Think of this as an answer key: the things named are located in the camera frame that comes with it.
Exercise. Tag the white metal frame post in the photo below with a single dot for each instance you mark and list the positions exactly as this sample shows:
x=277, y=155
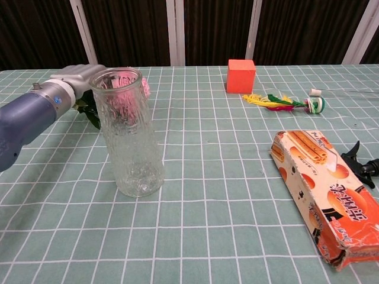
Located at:
x=253, y=29
x=359, y=32
x=176, y=32
x=84, y=35

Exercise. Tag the orange egg roll biscuit box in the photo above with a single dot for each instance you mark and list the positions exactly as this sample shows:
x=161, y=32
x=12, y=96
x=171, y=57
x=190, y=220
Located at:
x=325, y=189

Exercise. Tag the transparent textured glass vase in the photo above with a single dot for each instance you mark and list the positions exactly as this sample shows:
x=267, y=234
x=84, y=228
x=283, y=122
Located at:
x=133, y=154

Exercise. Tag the small white eraser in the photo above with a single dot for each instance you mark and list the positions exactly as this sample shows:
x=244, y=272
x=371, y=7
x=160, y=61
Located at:
x=315, y=92

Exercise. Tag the green spray bottle black trigger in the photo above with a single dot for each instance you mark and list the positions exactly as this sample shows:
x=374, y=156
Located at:
x=370, y=168

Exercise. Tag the green white grid tablecloth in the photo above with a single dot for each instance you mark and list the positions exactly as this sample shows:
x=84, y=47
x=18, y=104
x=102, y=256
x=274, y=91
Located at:
x=207, y=177

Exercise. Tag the orange foam cube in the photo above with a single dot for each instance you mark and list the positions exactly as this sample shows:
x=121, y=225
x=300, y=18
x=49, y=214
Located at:
x=240, y=78

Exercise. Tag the blue grey left robot arm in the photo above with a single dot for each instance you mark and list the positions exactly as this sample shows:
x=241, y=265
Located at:
x=26, y=118

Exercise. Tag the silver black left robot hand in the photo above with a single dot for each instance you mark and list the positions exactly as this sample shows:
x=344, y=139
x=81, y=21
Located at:
x=78, y=77

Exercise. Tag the black pleated curtain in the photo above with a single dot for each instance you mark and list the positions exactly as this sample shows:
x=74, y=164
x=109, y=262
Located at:
x=130, y=29

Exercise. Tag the thin clear rod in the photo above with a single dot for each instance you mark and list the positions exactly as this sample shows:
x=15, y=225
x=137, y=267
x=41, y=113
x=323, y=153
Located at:
x=362, y=92

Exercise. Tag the pink artificial flower bouquet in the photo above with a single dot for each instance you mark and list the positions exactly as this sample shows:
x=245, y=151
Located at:
x=91, y=115

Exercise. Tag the colourful feather shuttlecock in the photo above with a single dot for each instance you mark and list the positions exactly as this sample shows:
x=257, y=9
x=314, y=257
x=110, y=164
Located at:
x=278, y=102

